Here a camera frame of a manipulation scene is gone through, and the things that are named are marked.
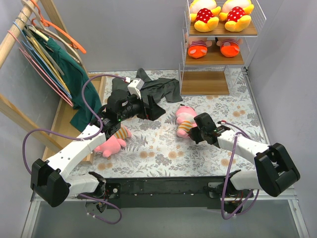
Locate pink pig plush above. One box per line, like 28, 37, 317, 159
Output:
94, 125, 132, 158
175, 105, 197, 138

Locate black-haired doll striped shirt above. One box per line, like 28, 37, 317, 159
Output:
185, 37, 212, 59

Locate yellow frog plush big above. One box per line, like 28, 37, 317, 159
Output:
189, 0, 221, 33

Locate yellow frog plush small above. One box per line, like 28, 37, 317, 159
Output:
219, 0, 254, 32

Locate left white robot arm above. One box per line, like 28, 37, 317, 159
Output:
31, 90, 165, 207

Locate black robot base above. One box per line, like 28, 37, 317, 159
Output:
66, 175, 256, 214

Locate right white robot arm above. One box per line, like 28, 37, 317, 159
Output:
189, 113, 301, 197

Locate dark grey cloth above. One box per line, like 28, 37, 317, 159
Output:
111, 67, 183, 104

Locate floral table mat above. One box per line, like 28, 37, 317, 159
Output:
71, 69, 266, 178

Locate green shirt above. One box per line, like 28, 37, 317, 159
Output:
35, 36, 94, 132

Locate wooden clothes rack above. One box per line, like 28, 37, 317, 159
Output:
0, 0, 107, 164

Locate pink hanger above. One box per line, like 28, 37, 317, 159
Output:
7, 30, 73, 107

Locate yellow hanger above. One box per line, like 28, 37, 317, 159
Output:
27, 36, 70, 94

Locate blue hanger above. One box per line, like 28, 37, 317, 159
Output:
13, 22, 72, 99

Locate orange hanger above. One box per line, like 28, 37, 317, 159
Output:
30, 0, 87, 54

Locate beige hanger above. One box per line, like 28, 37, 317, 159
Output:
21, 0, 85, 69

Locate grey hanger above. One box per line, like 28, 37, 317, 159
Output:
24, 24, 64, 75

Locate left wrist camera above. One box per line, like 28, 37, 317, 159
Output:
125, 77, 144, 99

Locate wire and wood shelf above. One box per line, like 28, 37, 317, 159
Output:
178, 0, 267, 96

